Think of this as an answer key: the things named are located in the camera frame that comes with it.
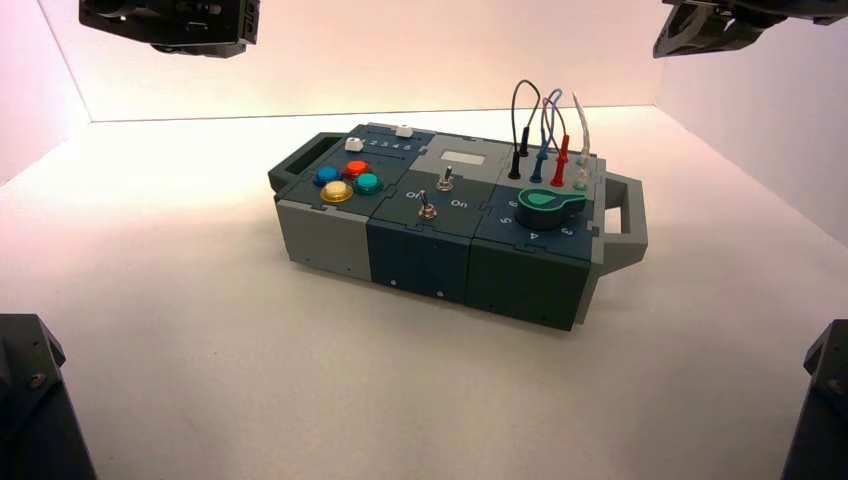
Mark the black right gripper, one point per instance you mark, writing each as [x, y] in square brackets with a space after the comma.
[715, 26]

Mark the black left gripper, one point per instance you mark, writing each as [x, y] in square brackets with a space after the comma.
[185, 20]

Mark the small white slider knob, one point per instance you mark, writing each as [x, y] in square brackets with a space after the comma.
[403, 131]
[355, 144]

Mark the blue round push button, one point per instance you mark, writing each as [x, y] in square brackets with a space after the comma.
[326, 175]

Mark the red round push button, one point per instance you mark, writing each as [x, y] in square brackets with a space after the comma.
[356, 169]

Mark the yellow round push button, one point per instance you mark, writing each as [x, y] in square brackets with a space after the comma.
[336, 192]

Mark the teal round push button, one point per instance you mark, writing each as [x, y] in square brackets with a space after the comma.
[368, 183]

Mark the green rotary dial knob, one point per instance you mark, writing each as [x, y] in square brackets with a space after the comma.
[546, 206]

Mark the grey and blue control box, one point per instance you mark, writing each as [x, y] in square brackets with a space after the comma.
[424, 252]

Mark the metal toggle switch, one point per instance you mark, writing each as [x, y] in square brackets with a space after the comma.
[447, 179]
[428, 208]

